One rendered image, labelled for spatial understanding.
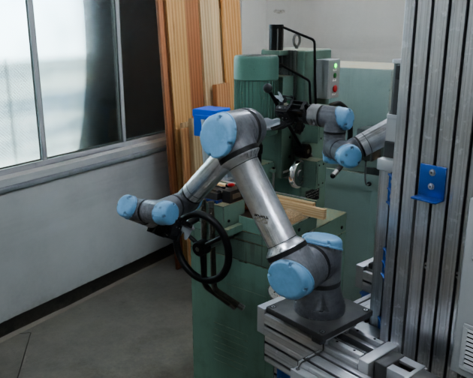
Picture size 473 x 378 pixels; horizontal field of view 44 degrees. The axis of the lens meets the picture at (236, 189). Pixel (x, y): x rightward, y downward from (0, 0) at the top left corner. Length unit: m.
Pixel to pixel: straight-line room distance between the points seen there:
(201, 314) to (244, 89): 1.00
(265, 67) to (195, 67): 1.79
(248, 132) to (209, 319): 1.21
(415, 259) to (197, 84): 2.64
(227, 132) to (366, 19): 3.15
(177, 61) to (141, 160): 0.68
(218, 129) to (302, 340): 0.67
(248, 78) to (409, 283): 1.01
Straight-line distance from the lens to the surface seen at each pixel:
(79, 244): 3.59
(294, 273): 1.51
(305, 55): 2.42
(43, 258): 3.44
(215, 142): 1.54
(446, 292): 1.64
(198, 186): 1.82
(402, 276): 1.70
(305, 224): 2.27
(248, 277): 2.35
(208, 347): 2.65
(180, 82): 3.82
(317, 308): 1.69
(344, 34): 4.63
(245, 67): 2.25
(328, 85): 2.47
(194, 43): 4.00
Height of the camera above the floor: 1.63
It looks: 16 degrees down
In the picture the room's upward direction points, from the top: straight up
